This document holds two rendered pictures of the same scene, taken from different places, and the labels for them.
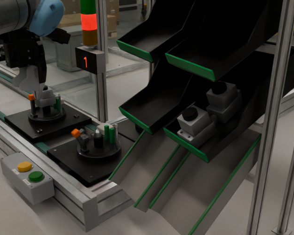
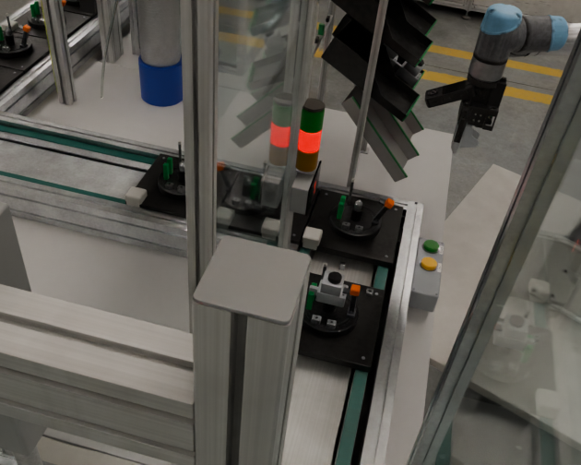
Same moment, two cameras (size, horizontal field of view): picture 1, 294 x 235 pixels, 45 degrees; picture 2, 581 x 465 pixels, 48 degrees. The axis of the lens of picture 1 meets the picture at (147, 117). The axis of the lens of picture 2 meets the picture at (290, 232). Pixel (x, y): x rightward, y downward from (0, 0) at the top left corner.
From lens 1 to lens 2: 2.28 m
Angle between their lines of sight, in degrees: 97
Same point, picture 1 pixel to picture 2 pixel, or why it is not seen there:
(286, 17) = not seen: outside the picture
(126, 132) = (300, 220)
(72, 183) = (410, 221)
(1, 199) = (446, 309)
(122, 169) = (395, 167)
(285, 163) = not seen: hidden behind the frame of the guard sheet
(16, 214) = (447, 283)
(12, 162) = (432, 280)
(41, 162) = (408, 259)
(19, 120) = (361, 339)
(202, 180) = not seen: hidden behind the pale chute
